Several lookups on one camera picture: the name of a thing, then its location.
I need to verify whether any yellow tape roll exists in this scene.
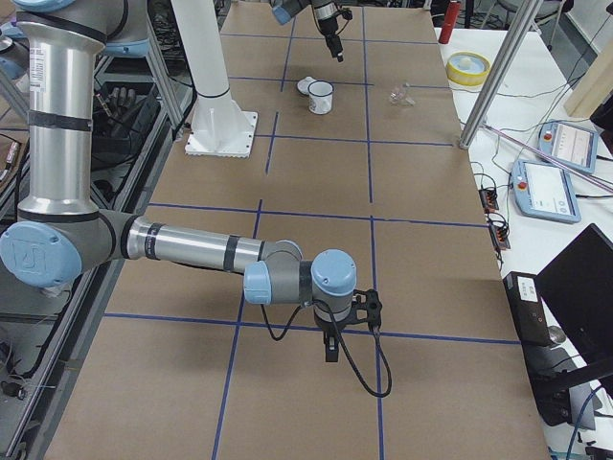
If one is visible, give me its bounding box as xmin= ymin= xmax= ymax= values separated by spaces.
xmin=445 ymin=52 xmax=491 ymax=86

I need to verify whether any black mini computer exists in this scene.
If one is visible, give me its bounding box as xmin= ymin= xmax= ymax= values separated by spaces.
xmin=503 ymin=271 xmax=556 ymax=347

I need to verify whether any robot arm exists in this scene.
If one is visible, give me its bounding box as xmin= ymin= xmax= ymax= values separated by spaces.
xmin=269 ymin=0 xmax=352 ymax=62
xmin=1 ymin=1 xmax=357 ymax=362

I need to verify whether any metal rod green tip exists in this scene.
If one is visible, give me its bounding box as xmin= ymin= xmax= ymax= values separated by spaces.
xmin=482 ymin=124 xmax=613 ymax=194

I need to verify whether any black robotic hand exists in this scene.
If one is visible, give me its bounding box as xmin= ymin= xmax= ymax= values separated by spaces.
xmin=95 ymin=86 xmax=142 ymax=135

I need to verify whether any orange connector board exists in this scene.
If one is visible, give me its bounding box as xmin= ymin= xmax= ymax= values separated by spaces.
xmin=488 ymin=221 xmax=511 ymax=251
xmin=479 ymin=188 xmax=499 ymax=214

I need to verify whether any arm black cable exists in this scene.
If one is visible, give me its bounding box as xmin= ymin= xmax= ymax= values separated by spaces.
xmin=260 ymin=299 xmax=395 ymax=399

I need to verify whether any black monitor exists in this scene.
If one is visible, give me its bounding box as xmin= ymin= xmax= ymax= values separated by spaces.
xmin=535 ymin=223 xmax=612 ymax=362

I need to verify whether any red bottle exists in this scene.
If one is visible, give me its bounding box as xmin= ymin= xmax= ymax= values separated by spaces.
xmin=438 ymin=0 xmax=462 ymax=44

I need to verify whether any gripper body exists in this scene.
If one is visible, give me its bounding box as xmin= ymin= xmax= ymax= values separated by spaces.
xmin=314 ymin=315 xmax=347 ymax=343
xmin=317 ymin=17 xmax=338 ymax=38

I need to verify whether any aluminium frame post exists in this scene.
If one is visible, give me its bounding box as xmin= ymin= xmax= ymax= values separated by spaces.
xmin=459 ymin=0 xmax=543 ymax=150

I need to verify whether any teach pendant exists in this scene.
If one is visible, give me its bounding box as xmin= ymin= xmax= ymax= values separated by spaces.
xmin=538 ymin=121 xmax=598 ymax=174
xmin=511 ymin=160 xmax=581 ymax=223

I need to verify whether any far teach pendant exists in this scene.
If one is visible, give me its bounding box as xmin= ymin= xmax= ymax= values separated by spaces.
xmin=538 ymin=121 xmax=598 ymax=174

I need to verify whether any white enamel cup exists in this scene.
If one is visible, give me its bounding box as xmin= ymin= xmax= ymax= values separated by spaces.
xmin=307 ymin=80 xmax=334 ymax=115

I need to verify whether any white cup lid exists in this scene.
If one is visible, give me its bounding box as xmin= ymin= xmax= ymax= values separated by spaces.
xmin=296 ymin=76 xmax=315 ymax=96

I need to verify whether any near teach pendant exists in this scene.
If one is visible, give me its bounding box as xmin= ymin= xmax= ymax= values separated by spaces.
xmin=511 ymin=160 xmax=581 ymax=223

